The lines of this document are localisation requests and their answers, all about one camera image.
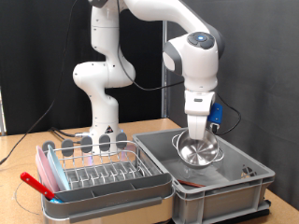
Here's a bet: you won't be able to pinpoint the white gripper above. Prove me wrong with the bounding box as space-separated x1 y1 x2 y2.
183 90 217 141

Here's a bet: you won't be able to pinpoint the stainless steel bowl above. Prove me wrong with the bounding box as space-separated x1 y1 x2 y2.
171 129 226 169

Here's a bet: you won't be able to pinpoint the light blue plate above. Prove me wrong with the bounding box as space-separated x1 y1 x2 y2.
46 144 72 191

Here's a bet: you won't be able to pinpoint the aluminium vertical pole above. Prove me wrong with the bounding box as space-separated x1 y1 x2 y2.
160 20 169 119

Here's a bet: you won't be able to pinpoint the grey plastic crate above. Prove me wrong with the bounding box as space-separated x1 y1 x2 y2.
131 125 277 224

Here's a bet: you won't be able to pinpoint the pink plate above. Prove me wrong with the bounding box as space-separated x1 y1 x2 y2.
35 145 60 194

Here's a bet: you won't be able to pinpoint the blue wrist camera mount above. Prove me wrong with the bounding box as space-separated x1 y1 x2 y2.
206 103 224 132

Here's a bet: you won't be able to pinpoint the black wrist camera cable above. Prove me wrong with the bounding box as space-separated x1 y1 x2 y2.
115 0 243 135

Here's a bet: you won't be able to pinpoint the wire dish rack grey tray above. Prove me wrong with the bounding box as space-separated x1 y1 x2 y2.
35 132 176 224

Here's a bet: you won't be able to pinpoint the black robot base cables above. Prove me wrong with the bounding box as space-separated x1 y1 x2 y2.
48 126 92 141

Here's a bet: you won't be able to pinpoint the silver frame post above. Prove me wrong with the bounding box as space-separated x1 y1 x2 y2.
0 87 7 136

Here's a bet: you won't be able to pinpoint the long black hanging cable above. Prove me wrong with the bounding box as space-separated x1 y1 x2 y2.
0 0 78 165

